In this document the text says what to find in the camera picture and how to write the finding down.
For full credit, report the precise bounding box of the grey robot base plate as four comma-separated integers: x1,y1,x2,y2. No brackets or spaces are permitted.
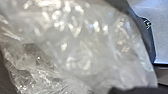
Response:
133,14,158,64

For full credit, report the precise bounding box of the clear plastic bag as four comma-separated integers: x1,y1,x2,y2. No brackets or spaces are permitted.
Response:
0,0,159,94

